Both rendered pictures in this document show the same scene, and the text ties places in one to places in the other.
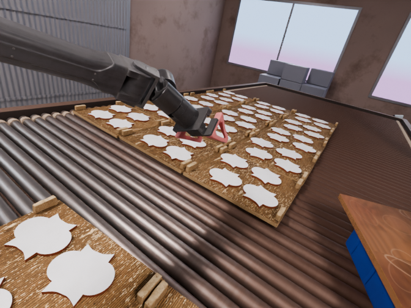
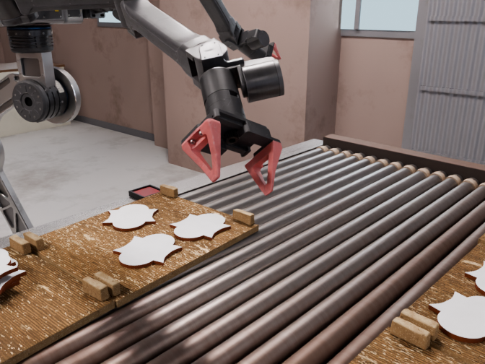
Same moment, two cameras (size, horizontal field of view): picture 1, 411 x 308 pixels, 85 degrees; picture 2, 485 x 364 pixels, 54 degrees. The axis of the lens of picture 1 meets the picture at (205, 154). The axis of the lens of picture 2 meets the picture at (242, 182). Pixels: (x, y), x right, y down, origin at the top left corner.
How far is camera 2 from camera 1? 93 cm
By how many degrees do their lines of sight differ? 93
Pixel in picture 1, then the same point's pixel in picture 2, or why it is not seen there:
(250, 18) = not seen: outside the picture
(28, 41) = (154, 29)
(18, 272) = (159, 227)
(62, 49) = (165, 34)
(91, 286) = (127, 255)
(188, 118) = not seen: hidden behind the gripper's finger
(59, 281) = (141, 240)
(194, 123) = not seen: hidden behind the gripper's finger
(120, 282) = (128, 272)
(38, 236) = (197, 223)
